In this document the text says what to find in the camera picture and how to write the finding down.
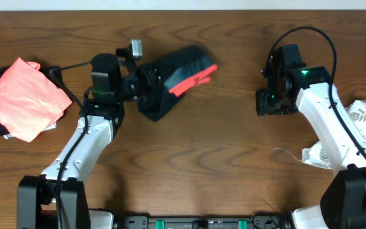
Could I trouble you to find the black folded garment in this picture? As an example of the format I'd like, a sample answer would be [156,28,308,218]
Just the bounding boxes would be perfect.
[0,66,65,125]

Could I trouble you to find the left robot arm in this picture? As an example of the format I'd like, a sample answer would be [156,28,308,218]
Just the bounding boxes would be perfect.
[17,49,159,228]

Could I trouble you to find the white fern print cloth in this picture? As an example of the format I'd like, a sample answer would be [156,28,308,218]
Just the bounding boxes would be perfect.
[294,100,366,170]

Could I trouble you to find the left black cable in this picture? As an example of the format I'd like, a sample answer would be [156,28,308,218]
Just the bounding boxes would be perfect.
[48,60,92,229]

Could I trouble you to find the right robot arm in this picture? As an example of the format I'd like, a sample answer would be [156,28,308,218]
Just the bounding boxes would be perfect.
[256,45,366,228]

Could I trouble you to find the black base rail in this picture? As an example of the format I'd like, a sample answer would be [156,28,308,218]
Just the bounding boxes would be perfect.
[90,209,294,229]

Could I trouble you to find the black leggings with red waistband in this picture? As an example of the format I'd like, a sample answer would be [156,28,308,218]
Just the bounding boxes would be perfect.
[138,45,218,121]

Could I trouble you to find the pink folded cloth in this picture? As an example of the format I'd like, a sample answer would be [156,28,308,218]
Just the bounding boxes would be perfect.
[0,58,72,142]

